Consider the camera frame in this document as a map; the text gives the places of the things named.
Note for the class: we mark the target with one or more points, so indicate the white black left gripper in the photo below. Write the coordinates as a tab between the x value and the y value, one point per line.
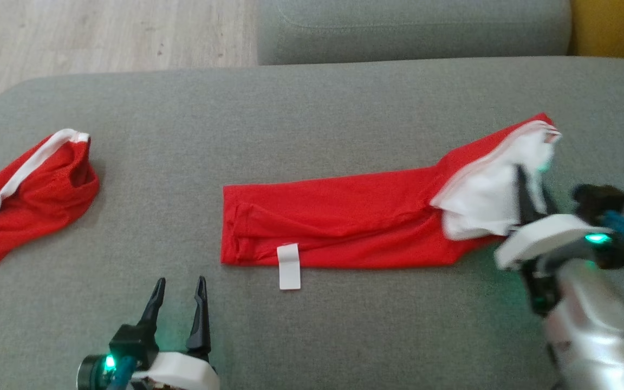
182	371

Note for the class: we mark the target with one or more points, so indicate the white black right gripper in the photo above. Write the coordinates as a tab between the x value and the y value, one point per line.
545	235

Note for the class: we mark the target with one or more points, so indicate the red shorts white side stripe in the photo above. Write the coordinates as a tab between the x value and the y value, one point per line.
41	200

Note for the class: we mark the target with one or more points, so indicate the red shirt white striped cuffs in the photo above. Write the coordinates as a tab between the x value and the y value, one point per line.
344	216

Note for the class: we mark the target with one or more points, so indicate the yellow upholstered furniture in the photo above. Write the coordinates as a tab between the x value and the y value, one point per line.
615	27

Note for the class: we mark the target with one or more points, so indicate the grey piped sofa cushion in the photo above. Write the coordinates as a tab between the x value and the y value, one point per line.
398	32

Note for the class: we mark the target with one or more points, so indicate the large grey sofa seat cushion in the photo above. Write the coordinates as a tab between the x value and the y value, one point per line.
312	119

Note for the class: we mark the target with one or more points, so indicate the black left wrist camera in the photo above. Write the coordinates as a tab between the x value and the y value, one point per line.
130	341

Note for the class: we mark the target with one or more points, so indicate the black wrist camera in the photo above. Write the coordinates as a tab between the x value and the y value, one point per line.
130	341
596	197

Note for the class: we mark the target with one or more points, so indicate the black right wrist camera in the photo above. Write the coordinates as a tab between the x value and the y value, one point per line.
596	197

